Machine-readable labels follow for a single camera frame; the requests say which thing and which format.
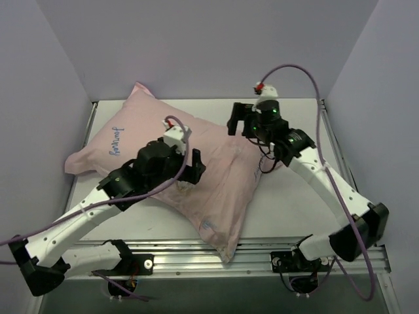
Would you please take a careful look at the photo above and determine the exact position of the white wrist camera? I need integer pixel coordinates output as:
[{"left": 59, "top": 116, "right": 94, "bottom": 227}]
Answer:
[
  {"left": 253, "top": 82, "right": 278, "bottom": 101},
  {"left": 162, "top": 120, "right": 191, "bottom": 156}
]

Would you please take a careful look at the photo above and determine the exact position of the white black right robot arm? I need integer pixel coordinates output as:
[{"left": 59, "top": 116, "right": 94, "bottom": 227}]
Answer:
[{"left": 227, "top": 100, "right": 389, "bottom": 270}]

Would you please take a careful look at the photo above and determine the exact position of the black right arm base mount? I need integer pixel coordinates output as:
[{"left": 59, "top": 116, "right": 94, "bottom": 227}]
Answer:
[{"left": 270, "top": 251, "right": 330, "bottom": 273}]

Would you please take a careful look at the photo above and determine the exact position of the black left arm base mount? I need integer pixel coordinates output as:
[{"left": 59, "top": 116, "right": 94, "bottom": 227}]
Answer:
[{"left": 97, "top": 254, "right": 154, "bottom": 276}]

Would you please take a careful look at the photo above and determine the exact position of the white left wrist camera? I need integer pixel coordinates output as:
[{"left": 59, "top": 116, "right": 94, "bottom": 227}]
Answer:
[{"left": 162, "top": 120, "right": 191, "bottom": 156}]

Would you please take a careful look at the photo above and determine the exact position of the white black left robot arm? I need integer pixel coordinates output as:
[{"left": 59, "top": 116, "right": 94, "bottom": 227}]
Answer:
[{"left": 8, "top": 138, "right": 206, "bottom": 296}]

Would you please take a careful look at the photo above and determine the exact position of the pink purple Elsa pillowcase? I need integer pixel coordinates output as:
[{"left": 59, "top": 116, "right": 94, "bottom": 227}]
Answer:
[{"left": 64, "top": 83, "right": 270, "bottom": 263}]

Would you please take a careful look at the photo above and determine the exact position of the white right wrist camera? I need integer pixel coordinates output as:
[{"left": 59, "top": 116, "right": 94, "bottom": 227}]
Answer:
[{"left": 253, "top": 82, "right": 278, "bottom": 101}]

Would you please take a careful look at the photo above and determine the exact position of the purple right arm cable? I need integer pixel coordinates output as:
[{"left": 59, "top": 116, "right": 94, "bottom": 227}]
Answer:
[{"left": 260, "top": 64, "right": 376, "bottom": 302}]

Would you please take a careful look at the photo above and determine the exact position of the aluminium right side rail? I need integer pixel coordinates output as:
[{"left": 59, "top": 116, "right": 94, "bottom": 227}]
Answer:
[{"left": 319, "top": 99, "right": 358, "bottom": 192}]

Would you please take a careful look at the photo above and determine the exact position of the aluminium table edge rail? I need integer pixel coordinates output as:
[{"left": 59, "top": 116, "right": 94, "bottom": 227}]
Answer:
[{"left": 81, "top": 101, "right": 98, "bottom": 148}]

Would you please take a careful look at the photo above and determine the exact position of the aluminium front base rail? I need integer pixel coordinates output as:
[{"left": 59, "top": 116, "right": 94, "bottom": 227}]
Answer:
[{"left": 32, "top": 238, "right": 392, "bottom": 282}]

